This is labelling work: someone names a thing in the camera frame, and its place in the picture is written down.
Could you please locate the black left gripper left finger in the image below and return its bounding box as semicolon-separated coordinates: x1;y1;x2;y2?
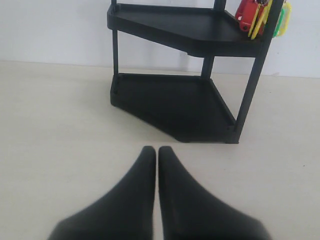
49;146;157;240

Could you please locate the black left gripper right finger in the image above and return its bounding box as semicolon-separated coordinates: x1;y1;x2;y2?
158;146;272;240

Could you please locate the black two-tier shelf rack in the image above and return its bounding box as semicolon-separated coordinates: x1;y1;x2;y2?
106;0;286;145

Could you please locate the colourful key tag bunch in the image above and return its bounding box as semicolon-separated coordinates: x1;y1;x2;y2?
235;0;292;40

